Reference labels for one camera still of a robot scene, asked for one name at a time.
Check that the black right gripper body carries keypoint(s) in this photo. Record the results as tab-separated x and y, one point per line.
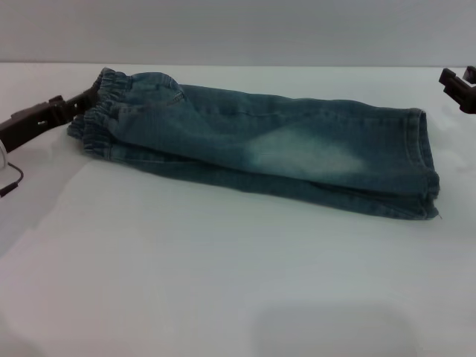
469	94

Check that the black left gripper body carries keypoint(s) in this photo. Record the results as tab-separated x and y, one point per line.
29	124

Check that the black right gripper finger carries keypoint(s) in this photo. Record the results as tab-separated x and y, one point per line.
471	72
450	80

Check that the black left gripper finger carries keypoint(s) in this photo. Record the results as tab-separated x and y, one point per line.
80	104

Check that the blue denim shorts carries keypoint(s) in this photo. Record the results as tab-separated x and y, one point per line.
260	152

